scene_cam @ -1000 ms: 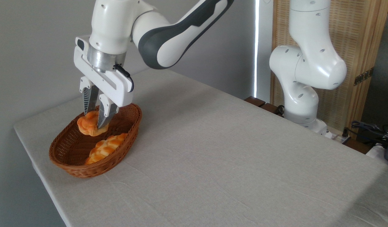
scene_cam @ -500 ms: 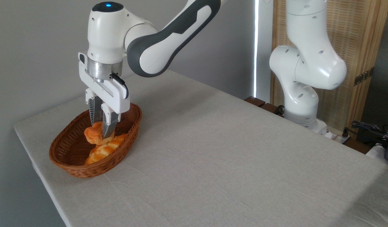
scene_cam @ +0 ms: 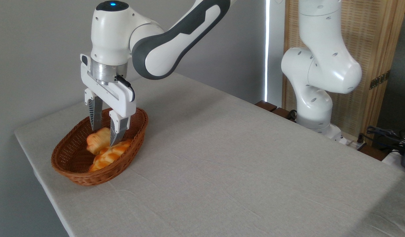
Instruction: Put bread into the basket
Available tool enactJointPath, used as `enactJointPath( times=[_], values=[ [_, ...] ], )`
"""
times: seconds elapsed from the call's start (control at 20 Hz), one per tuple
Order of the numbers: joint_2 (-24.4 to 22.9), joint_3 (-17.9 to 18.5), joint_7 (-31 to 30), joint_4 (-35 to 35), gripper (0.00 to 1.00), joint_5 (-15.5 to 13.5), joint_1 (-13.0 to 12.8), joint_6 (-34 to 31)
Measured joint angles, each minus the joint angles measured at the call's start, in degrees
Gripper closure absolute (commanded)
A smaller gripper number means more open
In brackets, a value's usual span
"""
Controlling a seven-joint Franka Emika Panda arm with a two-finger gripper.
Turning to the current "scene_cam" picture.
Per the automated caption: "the brown woven wicker basket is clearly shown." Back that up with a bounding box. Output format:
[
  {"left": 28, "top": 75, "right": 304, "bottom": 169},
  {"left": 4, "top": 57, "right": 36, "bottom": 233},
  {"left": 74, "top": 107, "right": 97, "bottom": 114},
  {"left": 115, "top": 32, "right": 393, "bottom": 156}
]
[{"left": 51, "top": 106, "right": 149, "bottom": 187}]

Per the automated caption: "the dark brown wooden block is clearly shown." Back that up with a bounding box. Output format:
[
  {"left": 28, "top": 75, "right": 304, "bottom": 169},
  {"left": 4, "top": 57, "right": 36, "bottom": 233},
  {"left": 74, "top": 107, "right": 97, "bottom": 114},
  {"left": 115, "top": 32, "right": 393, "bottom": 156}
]
[{"left": 255, "top": 100, "right": 297, "bottom": 123}]

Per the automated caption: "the grey linen tablecloth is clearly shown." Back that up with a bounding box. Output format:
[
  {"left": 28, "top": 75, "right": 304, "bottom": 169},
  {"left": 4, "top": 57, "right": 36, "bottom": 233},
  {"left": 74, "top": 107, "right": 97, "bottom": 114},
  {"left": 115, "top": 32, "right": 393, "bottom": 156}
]
[{"left": 14, "top": 72, "right": 405, "bottom": 237}]

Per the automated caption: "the bundle of dark cables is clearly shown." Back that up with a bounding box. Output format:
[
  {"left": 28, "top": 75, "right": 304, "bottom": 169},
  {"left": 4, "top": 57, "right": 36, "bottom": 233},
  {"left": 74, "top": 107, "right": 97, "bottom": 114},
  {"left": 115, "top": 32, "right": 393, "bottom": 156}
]
[{"left": 366, "top": 126, "right": 405, "bottom": 152}]

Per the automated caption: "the braided orange bread loaf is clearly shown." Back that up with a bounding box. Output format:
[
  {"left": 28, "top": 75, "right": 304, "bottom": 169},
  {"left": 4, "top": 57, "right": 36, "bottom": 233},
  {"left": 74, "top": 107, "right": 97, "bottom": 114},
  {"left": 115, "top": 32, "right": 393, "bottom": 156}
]
[{"left": 89, "top": 140, "right": 134, "bottom": 172}]

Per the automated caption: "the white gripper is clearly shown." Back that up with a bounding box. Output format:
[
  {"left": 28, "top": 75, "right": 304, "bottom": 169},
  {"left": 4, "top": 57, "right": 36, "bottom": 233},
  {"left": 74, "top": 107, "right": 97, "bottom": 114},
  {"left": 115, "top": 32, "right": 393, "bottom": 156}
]
[{"left": 80, "top": 54, "right": 137, "bottom": 147}]

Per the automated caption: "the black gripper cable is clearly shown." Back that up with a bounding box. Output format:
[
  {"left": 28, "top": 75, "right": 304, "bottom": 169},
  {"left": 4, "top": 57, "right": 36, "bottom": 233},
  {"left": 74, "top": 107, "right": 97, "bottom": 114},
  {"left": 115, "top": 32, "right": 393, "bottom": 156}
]
[{"left": 115, "top": 75, "right": 136, "bottom": 103}]

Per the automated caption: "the orange muffin-shaped bread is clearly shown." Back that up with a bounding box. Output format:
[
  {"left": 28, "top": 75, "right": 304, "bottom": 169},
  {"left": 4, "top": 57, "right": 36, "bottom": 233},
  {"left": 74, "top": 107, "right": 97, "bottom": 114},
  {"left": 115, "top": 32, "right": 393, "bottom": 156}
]
[{"left": 86, "top": 127, "right": 112, "bottom": 155}]

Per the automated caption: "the brass screen hinge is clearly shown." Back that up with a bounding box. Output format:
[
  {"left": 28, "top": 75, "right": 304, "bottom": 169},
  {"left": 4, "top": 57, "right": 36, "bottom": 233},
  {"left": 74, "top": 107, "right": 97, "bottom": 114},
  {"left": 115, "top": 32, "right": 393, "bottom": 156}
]
[{"left": 369, "top": 70, "right": 391, "bottom": 90}]

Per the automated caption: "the bamboo folding screen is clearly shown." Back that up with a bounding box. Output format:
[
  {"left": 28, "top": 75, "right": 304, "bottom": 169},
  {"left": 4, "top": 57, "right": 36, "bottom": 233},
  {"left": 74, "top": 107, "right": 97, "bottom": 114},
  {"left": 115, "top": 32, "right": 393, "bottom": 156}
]
[{"left": 283, "top": 0, "right": 405, "bottom": 146}]

